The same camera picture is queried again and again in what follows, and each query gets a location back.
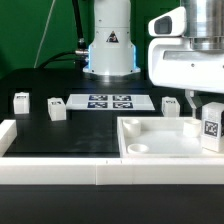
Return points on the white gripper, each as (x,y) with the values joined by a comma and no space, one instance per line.
(187,51)

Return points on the white square tabletop part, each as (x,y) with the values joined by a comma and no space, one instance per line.
(160,137)

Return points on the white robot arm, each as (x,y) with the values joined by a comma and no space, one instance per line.
(112,55)

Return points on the white tag plate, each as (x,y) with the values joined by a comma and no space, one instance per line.
(109,102)

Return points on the white U-shaped fence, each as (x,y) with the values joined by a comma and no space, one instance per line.
(111,171)

